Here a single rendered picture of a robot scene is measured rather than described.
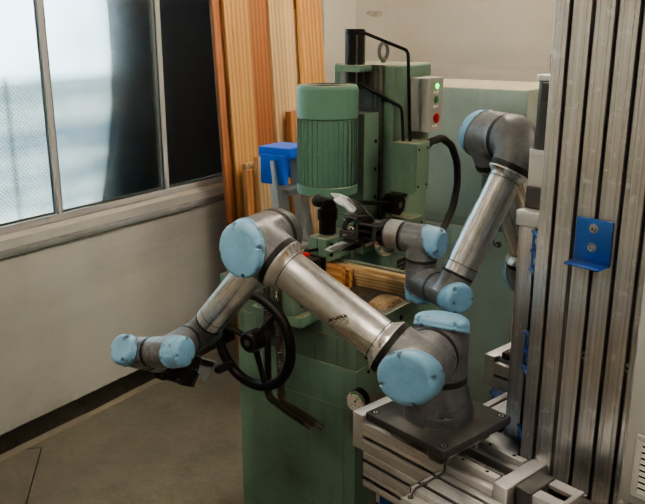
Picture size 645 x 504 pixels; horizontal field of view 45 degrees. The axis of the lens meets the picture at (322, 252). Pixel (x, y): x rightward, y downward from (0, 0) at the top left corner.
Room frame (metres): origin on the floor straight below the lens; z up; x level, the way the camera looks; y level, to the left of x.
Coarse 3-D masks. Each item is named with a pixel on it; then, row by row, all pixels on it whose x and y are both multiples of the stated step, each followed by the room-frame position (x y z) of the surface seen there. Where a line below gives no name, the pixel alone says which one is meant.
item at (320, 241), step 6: (336, 228) 2.29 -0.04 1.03; (318, 234) 2.22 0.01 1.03; (336, 234) 2.22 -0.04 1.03; (312, 240) 2.19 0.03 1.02; (318, 240) 2.18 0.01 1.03; (324, 240) 2.17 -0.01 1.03; (330, 240) 2.18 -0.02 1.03; (336, 240) 2.20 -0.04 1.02; (312, 246) 2.19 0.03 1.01; (318, 246) 2.18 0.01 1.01; (324, 246) 2.17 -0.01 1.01; (312, 252) 2.19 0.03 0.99; (318, 252) 2.18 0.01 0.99; (324, 252) 2.17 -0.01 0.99; (330, 252) 2.18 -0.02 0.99; (336, 252) 2.20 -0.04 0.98; (342, 252) 2.23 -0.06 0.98; (348, 252) 2.25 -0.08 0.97; (330, 258) 2.18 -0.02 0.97; (336, 258) 2.20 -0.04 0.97
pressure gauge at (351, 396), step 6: (354, 390) 1.89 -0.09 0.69; (360, 390) 1.89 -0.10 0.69; (348, 396) 1.90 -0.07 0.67; (354, 396) 1.89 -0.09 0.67; (360, 396) 1.88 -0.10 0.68; (366, 396) 1.88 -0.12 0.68; (348, 402) 1.90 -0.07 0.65; (360, 402) 1.88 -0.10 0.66; (366, 402) 1.87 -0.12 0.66; (354, 408) 1.89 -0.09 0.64
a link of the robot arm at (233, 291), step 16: (272, 208) 1.64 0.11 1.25; (224, 288) 1.72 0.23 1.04; (240, 288) 1.70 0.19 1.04; (256, 288) 1.71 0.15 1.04; (208, 304) 1.75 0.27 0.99; (224, 304) 1.72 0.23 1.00; (240, 304) 1.72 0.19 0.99; (192, 320) 1.78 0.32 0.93; (208, 320) 1.74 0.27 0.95; (224, 320) 1.74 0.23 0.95; (208, 336) 1.76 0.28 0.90
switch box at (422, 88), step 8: (416, 80) 2.36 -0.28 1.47; (424, 80) 2.35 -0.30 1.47; (432, 80) 2.36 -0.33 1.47; (440, 80) 2.40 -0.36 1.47; (416, 88) 2.36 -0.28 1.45; (424, 88) 2.35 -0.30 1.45; (432, 88) 2.36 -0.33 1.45; (440, 88) 2.40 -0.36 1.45; (416, 96) 2.36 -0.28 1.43; (424, 96) 2.34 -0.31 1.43; (432, 96) 2.36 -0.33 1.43; (440, 96) 2.40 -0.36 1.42; (416, 104) 2.36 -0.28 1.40; (424, 104) 2.34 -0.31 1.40; (432, 104) 2.36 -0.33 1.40; (440, 104) 2.40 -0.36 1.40; (416, 112) 2.36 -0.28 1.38; (424, 112) 2.34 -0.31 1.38; (432, 112) 2.36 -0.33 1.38; (440, 112) 2.40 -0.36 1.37; (416, 120) 2.36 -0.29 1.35; (424, 120) 2.34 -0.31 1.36; (432, 120) 2.36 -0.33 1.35; (440, 120) 2.41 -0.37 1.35; (416, 128) 2.36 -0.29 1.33; (424, 128) 2.34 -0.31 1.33; (432, 128) 2.37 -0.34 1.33; (440, 128) 2.41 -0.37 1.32
